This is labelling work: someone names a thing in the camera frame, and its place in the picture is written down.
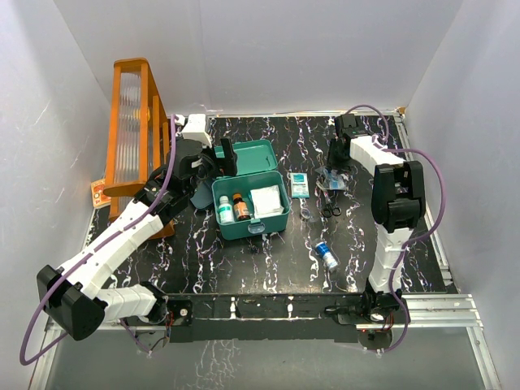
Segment dark teal tray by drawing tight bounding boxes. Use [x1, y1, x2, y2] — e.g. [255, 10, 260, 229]
[190, 187, 214, 210]

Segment white medicine bottle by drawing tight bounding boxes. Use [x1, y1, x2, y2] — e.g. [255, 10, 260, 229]
[218, 196, 235, 224]

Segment teal medicine box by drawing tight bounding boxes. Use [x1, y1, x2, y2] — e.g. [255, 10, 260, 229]
[211, 140, 291, 241]

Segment brown orange-cap bottle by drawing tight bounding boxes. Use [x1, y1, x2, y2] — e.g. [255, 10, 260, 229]
[232, 193, 251, 221]

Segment clear bag blue item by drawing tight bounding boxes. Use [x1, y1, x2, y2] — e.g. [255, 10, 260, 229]
[316, 167, 347, 191]

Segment teal wipe packet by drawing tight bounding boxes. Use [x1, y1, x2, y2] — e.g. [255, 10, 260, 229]
[290, 172, 310, 198]

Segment white blue bandage roll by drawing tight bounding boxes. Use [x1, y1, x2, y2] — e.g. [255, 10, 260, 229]
[314, 241, 339, 272]

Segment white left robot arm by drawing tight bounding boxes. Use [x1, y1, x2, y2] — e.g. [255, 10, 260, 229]
[37, 137, 238, 340]

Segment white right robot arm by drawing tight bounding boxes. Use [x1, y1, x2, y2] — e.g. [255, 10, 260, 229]
[327, 114, 426, 323]

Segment orange wooden rack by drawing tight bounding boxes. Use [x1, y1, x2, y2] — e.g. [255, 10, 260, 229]
[103, 58, 171, 222]

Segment black scissors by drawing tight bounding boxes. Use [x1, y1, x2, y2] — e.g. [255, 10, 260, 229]
[321, 188, 341, 219]

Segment orange card box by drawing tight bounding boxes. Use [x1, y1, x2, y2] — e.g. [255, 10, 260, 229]
[91, 179, 111, 209]

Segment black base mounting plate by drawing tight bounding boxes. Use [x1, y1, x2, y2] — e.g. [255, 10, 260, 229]
[121, 292, 411, 345]

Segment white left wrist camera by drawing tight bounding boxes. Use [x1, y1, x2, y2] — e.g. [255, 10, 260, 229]
[180, 114, 212, 147]

